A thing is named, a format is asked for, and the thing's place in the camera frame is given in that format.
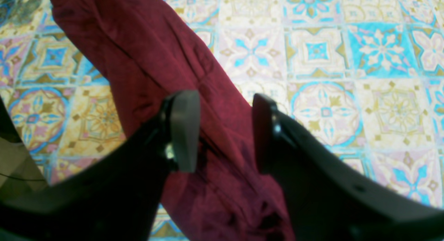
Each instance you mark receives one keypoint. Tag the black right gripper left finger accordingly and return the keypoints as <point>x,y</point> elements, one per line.
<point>115,199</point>

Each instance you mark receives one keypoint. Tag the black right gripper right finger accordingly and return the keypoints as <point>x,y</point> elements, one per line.
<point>326,199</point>

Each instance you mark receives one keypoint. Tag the maroon t-shirt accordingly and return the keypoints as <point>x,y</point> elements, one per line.
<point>146,52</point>

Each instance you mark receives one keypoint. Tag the patterned tablecloth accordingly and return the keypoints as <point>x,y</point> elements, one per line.
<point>365,77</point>

